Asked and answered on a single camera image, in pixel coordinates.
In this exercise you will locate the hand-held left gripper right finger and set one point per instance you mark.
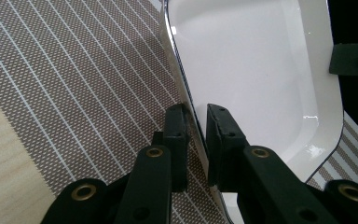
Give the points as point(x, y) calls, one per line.
point(222, 146)

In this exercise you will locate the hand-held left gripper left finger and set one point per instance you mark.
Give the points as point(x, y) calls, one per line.
point(175, 133)

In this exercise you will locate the white enamel tray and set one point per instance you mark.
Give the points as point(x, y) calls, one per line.
point(248, 77)

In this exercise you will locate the grey striped placemat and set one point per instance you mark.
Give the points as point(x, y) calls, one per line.
point(74, 93)

